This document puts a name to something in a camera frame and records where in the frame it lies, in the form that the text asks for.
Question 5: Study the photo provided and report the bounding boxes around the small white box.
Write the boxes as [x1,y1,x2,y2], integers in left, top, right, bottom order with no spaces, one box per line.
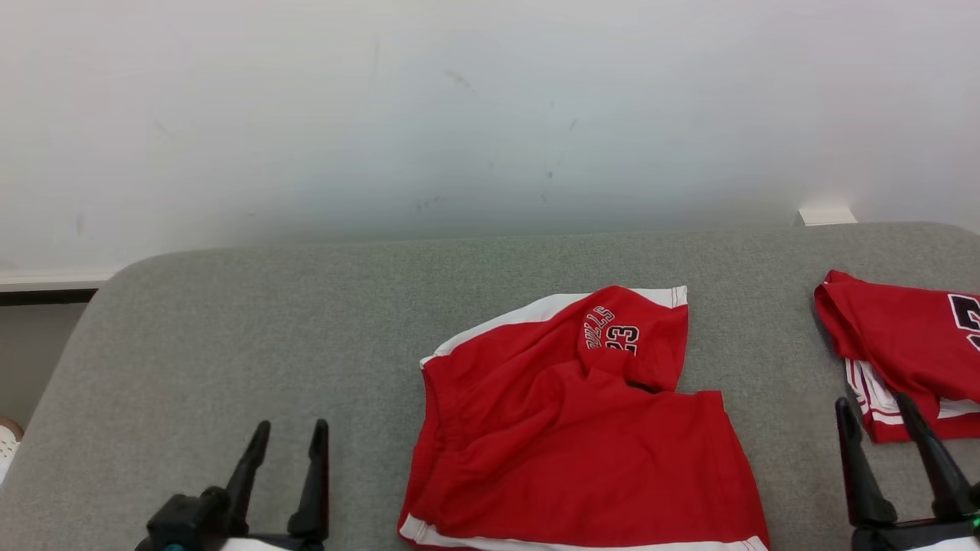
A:
[798,206,858,227]

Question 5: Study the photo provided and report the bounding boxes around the red jersey shirt white sleeves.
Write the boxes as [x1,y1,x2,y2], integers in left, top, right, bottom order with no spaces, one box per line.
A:
[813,269,980,444]

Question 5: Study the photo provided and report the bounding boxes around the white perforated laundry basket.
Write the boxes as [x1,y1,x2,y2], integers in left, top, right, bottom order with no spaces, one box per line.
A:
[0,417,25,484]

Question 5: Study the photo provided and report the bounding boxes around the white skirting board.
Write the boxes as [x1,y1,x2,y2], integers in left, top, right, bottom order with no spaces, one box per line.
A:
[0,268,120,294]

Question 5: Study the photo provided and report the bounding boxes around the red shorts white side stripes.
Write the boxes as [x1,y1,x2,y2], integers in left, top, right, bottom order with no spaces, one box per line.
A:
[398,285,771,551]

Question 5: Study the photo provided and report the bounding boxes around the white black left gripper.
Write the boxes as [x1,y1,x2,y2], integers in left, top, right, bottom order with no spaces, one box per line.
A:
[136,419,331,551]

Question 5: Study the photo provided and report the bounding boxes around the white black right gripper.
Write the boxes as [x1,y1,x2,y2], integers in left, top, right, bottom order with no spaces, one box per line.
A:
[835,392,980,551]

